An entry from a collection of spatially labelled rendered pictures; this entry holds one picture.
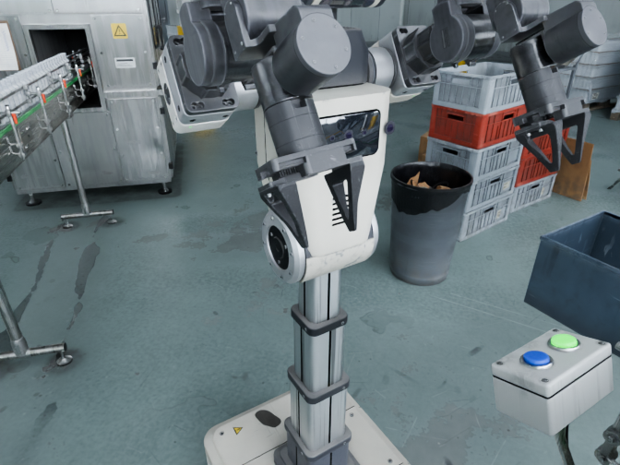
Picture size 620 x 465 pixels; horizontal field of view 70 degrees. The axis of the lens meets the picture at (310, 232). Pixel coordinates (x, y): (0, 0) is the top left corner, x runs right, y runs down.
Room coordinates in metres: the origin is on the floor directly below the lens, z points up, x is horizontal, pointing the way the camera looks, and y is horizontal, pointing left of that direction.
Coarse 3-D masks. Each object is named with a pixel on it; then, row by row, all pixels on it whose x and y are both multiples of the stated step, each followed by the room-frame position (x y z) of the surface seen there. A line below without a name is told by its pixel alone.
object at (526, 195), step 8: (552, 176) 3.45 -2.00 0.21; (528, 184) 3.25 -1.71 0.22; (536, 184) 3.34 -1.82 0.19; (544, 184) 3.42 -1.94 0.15; (552, 184) 3.48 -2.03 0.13; (520, 192) 3.23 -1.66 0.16; (528, 192) 3.29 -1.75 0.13; (536, 192) 3.37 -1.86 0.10; (544, 192) 3.44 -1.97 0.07; (512, 200) 3.17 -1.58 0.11; (520, 200) 3.24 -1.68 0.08; (528, 200) 3.31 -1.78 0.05; (536, 200) 3.37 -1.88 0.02; (512, 208) 3.18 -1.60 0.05; (520, 208) 3.25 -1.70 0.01
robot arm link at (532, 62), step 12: (540, 36) 0.73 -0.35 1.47; (516, 48) 0.74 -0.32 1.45; (528, 48) 0.73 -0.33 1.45; (540, 48) 0.72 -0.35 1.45; (516, 60) 0.74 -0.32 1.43; (528, 60) 0.72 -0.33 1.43; (540, 60) 0.72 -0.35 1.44; (552, 60) 0.72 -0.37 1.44; (516, 72) 0.74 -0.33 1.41; (528, 72) 0.72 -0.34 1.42
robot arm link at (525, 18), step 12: (492, 0) 0.79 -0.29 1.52; (504, 0) 0.77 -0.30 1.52; (516, 0) 0.75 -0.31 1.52; (528, 0) 0.75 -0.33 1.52; (540, 0) 0.77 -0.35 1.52; (492, 12) 0.78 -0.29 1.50; (528, 12) 0.75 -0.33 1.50; (540, 12) 0.76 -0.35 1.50; (492, 24) 0.78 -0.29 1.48; (528, 24) 0.76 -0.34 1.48
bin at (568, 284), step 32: (576, 224) 1.13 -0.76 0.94; (608, 224) 1.19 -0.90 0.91; (544, 256) 1.03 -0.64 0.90; (576, 256) 0.97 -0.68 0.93; (608, 256) 1.17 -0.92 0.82; (544, 288) 1.01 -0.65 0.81; (576, 288) 0.95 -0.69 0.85; (608, 288) 0.89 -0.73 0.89; (576, 320) 0.93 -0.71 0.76; (608, 320) 0.87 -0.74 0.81
